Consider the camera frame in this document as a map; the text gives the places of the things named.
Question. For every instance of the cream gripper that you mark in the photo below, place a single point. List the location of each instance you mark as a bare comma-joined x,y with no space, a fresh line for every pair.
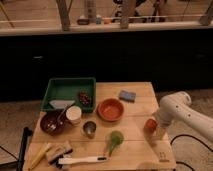
160,132

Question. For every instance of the red apple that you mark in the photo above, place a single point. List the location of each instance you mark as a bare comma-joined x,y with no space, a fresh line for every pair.
150,125

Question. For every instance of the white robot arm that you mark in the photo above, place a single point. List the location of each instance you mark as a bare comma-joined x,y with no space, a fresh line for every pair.
177,106

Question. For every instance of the red bowl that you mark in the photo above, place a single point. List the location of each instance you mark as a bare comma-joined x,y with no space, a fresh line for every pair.
110,110

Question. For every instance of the dark brown bowl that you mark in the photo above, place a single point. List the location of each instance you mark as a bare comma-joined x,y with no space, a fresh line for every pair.
52,123

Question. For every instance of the green plastic scoop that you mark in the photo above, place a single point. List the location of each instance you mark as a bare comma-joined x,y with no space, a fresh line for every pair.
115,139

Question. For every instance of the blue sponge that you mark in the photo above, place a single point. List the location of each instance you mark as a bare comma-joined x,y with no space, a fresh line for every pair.
127,96

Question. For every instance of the small metal cup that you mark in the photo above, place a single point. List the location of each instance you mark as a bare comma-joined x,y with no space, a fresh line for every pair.
89,129

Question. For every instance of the brown pine cone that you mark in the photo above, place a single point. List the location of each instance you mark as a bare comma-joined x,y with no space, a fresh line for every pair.
84,98

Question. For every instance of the white paper cup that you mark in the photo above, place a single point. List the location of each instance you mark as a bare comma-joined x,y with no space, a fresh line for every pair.
74,114

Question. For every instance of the metal spoon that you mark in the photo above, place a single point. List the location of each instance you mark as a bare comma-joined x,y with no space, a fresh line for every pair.
64,112

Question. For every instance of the white cloth in tray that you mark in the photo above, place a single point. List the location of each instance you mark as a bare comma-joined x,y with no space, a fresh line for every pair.
61,104

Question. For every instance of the green plastic tray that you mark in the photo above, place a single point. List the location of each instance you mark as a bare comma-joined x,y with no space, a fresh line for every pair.
69,89

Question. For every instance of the wooden scrub brush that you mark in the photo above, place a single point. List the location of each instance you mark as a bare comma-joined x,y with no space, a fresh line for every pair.
55,152

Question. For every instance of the white handled brush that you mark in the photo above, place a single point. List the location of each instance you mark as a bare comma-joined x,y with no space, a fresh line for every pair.
91,159

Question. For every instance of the black table side handle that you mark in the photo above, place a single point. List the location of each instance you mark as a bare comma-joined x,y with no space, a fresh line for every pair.
26,133

